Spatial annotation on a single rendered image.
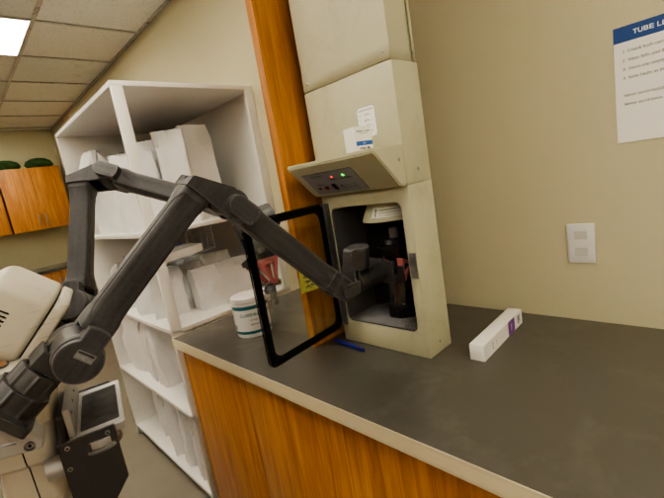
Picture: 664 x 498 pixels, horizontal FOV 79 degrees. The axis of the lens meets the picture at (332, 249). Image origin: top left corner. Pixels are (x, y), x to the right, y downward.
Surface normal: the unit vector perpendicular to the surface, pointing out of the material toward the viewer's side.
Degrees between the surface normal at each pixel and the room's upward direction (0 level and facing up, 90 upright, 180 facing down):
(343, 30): 90
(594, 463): 0
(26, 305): 90
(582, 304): 90
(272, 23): 90
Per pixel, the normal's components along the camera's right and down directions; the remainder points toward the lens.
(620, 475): -0.17, -0.97
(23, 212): 0.70, 0.01
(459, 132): -0.70, 0.24
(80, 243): 0.12, -0.31
